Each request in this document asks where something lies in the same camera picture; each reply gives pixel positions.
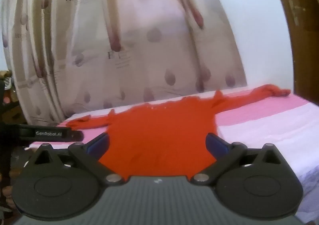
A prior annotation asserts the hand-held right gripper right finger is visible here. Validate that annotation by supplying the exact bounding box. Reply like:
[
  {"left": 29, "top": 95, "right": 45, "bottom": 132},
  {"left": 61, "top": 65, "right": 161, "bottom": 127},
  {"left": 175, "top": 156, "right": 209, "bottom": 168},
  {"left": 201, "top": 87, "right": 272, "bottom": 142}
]
[{"left": 191, "top": 133, "right": 286, "bottom": 187}]

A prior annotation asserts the brown wooden frame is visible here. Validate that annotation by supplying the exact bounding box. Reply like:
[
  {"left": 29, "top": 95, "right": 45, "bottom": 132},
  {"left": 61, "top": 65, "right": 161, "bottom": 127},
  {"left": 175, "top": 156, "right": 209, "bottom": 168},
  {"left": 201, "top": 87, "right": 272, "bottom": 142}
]
[{"left": 265, "top": 0, "right": 319, "bottom": 105}]

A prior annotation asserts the dark clutter pile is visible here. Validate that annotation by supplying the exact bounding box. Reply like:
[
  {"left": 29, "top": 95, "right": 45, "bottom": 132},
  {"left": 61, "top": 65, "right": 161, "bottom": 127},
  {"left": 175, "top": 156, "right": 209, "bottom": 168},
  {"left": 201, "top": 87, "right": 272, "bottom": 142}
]
[{"left": 0, "top": 70, "right": 20, "bottom": 124}]

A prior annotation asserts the pink checkered bed sheet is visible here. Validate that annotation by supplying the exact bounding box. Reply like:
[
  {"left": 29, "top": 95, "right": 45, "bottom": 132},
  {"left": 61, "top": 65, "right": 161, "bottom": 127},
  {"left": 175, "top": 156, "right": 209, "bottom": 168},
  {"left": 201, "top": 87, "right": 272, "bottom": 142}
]
[{"left": 24, "top": 86, "right": 319, "bottom": 225}]

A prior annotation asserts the red knitted sweater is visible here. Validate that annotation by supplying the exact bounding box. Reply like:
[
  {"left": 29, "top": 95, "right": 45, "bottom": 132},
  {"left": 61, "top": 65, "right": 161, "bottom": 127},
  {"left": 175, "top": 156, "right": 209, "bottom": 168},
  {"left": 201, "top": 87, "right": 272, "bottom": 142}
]
[{"left": 67, "top": 84, "right": 291, "bottom": 181}]

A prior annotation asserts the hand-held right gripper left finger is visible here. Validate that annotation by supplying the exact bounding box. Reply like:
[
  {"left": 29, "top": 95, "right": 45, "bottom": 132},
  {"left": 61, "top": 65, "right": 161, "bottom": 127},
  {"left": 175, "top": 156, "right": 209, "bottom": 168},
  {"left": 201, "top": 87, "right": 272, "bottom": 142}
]
[{"left": 32, "top": 132, "right": 124, "bottom": 187}]

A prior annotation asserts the beige leaf print curtain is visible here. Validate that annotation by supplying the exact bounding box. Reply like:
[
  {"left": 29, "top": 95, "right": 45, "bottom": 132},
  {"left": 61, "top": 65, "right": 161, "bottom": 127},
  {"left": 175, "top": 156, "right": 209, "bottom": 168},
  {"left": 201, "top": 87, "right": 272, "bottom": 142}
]
[{"left": 0, "top": 0, "right": 248, "bottom": 127}]

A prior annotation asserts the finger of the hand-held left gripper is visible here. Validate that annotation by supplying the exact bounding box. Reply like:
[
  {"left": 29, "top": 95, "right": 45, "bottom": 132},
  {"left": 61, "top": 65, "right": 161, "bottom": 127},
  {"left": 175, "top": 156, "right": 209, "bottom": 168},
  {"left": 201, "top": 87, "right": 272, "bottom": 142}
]
[{"left": 66, "top": 128, "right": 84, "bottom": 142}]

